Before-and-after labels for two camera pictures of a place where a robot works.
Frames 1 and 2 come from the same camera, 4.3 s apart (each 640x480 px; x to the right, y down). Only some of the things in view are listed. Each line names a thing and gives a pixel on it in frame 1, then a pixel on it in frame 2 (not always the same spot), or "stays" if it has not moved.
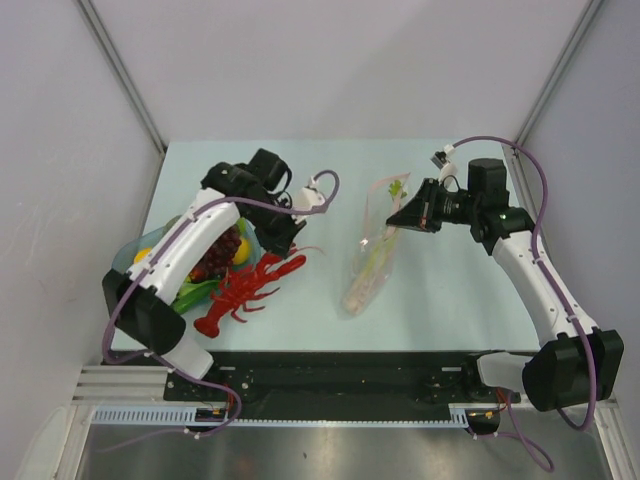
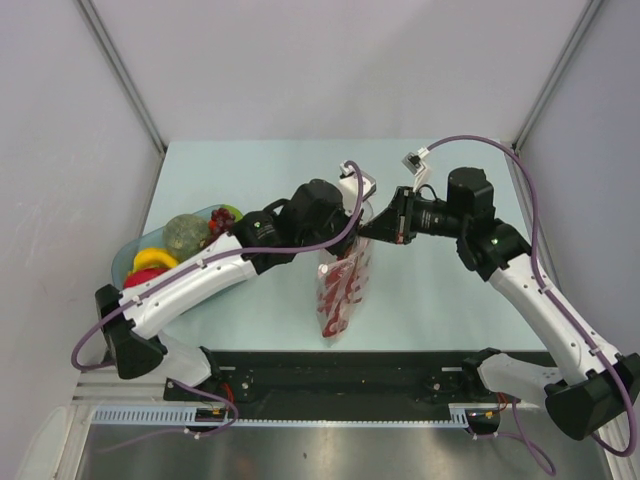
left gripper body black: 269,221 to 338,224
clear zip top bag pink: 372,269 to 341,282
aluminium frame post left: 126,75 stays
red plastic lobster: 240,286 to 342,288
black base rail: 235,381 stays
